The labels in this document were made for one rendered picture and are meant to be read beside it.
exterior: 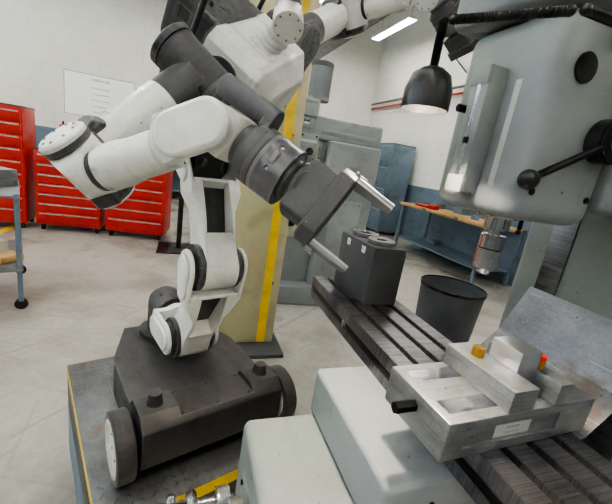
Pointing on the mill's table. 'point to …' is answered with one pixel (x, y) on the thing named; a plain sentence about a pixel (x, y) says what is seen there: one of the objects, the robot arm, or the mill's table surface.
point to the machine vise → (481, 410)
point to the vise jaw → (492, 378)
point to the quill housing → (545, 115)
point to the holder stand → (370, 267)
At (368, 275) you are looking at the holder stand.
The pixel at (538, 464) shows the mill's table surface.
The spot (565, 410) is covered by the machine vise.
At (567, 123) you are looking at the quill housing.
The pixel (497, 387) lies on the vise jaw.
